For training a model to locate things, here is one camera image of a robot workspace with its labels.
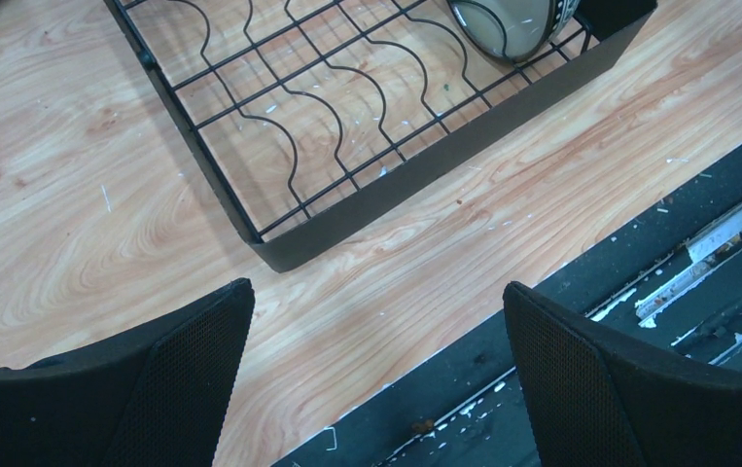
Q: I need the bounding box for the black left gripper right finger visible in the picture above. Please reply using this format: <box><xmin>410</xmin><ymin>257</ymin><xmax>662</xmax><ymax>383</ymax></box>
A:
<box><xmin>503</xmin><ymin>281</ymin><xmax>742</xmax><ymax>466</ymax></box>

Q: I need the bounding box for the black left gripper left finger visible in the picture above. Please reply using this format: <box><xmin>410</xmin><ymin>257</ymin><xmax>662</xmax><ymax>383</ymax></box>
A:
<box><xmin>0</xmin><ymin>278</ymin><xmax>255</xmax><ymax>466</ymax></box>

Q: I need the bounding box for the black wire dish rack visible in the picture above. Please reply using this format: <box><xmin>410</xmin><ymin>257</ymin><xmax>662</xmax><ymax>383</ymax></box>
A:
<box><xmin>108</xmin><ymin>1</ymin><xmax>656</xmax><ymax>272</ymax></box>

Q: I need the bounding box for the blue white patterned bowl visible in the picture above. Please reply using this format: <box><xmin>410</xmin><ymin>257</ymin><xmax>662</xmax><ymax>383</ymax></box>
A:
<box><xmin>448</xmin><ymin>0</ymin><xmax>581</xmax><ymax>62</ymax></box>

